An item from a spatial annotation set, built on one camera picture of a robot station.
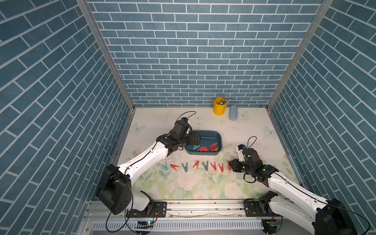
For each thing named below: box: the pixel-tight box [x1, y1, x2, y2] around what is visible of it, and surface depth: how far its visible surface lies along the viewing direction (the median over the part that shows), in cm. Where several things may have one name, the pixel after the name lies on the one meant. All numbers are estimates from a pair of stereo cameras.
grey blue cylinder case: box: [229, 104, 238, 121], surface depth 118 cm
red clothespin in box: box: [196, 146, 209, 153], surface depth 96 cm
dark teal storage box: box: [184, 129, 223, 156], surface depth 98 cm
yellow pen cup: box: [212, 96, 228, 116], surface depth 114 cm
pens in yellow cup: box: [222, 96, 231, 105], surface depth 106 cm
